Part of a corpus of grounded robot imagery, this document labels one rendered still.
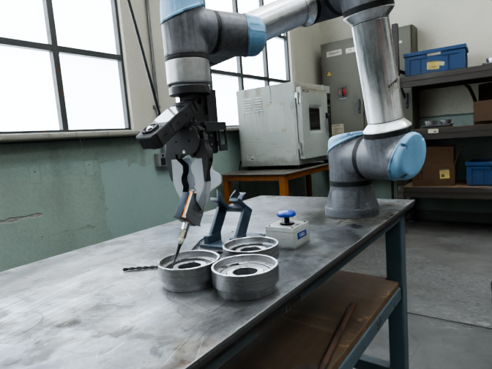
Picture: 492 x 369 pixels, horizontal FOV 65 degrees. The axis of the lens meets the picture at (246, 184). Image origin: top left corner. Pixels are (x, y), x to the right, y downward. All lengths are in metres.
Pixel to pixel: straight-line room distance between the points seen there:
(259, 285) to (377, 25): 0.65
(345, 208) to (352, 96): 3.53
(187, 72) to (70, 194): 1.74
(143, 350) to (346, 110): 4.22
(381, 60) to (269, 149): 2.13
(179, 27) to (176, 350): 0.48
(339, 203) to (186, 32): 0.63
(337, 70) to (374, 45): 3.68
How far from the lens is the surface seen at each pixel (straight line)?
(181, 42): 0.67
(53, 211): 2.29
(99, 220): 2.43
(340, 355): 0.95
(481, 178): 4.06
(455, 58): 4.09
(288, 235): 0.81
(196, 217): 0.67
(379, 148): 0.98
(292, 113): 2.92
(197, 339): 0.51
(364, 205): 1.09
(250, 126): 3.12
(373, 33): 0.98
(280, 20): 0.96
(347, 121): 4.57
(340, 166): 1.08
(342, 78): 4.62
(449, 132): 3.95
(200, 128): 0.65
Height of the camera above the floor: 1.04
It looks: 7 degrees down
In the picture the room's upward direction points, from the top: 5 degrees counter-clockwise
